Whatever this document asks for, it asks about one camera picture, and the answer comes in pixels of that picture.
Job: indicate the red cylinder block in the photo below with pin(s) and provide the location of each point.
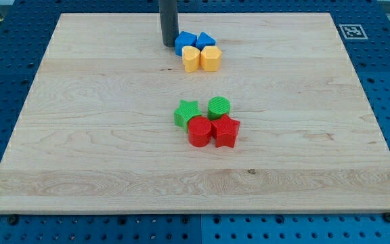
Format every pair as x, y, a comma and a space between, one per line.
199, 131

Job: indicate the green star block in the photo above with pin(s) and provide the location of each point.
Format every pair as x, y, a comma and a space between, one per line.
185, 112

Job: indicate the green cylinder block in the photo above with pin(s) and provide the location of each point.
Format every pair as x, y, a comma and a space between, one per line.
217, 107

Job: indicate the red star block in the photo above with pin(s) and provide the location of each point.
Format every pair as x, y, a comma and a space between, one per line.
225, 131

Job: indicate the yellow heart block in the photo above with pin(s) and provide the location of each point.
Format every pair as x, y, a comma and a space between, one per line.
190, 58

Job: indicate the yellow hexagon block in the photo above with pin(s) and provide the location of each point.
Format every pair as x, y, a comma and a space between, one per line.
210, 58

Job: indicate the blue triangle block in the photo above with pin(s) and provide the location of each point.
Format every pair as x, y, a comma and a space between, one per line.
204, 40

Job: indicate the blue cube block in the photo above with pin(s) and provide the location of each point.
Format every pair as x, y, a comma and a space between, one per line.
184, 39

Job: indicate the light wooden board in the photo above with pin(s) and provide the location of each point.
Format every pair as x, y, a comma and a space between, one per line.
96, 134

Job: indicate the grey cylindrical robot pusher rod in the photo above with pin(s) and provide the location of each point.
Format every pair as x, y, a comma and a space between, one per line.
168, 13

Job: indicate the white fiducial marker tag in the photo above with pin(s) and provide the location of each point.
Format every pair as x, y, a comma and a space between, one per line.
353, 32

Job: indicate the black bolt front left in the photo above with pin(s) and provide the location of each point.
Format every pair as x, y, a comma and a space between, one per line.
12, 220

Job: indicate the black bolt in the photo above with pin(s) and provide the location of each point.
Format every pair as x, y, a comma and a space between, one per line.
12, 220
386, 217

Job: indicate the black bolt front right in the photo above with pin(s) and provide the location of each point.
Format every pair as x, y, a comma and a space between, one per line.
386, 217

